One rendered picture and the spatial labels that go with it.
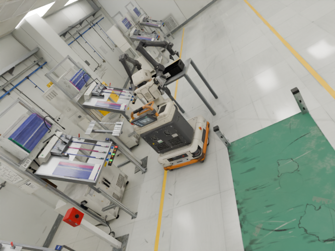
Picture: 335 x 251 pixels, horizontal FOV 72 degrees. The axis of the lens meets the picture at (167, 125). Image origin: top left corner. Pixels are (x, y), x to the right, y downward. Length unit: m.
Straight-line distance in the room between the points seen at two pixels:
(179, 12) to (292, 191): 9.20
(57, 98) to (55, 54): 2.12
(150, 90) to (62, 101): 1.82
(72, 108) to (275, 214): 3.61
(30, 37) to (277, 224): 5.94
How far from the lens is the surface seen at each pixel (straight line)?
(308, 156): 1.14
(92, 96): 4.23
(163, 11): 9.93
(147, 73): 2.85
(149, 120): 2.57
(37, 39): 6.18
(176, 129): 2.61
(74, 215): 2.73
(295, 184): 1.08
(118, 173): 3.60
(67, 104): 4.15
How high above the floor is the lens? 1.83
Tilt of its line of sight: 27 degrees down
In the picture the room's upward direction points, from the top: 42 degrees counter-clockwise
